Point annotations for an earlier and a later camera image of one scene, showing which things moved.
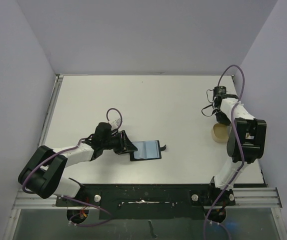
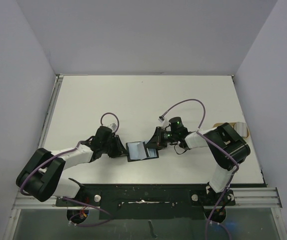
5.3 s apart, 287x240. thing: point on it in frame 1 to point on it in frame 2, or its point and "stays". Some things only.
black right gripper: x=222 y=119 to x=159 y=139
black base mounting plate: x=149 y=201 stays
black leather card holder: x=146 y=150 stays
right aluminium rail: x=257 y=196 stays
